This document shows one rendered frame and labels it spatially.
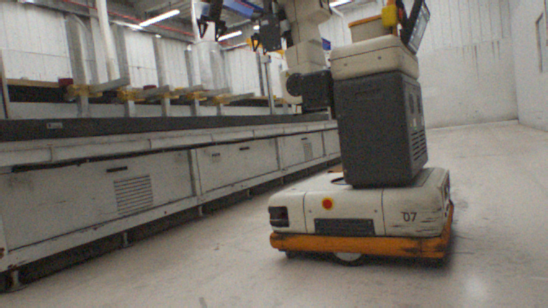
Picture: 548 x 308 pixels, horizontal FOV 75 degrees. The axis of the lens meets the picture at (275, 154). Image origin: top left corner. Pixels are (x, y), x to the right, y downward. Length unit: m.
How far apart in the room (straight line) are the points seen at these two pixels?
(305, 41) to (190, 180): 1.38
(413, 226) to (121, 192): 1.56
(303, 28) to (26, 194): 1.43
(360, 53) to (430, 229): 0.64
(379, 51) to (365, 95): 0.15
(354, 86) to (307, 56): 0.34
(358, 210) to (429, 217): 0.23
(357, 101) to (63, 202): 1.46
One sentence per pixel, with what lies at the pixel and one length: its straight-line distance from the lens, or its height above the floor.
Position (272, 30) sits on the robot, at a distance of 1.65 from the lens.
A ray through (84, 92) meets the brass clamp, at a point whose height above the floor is 0.81.
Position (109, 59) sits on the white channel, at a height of 1.28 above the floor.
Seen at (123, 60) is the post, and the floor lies 0.99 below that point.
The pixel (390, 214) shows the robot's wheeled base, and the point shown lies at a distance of 1.30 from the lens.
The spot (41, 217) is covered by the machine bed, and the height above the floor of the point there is 0.28.
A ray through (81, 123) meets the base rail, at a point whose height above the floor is 0.67.
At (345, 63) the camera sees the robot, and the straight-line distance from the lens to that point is 1.34.
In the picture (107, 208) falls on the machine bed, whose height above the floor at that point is 0.24.
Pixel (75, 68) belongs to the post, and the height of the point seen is 0.92.
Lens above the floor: 0.52
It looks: 3 degrees down
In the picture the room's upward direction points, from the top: 7 degrees counter-clockwise
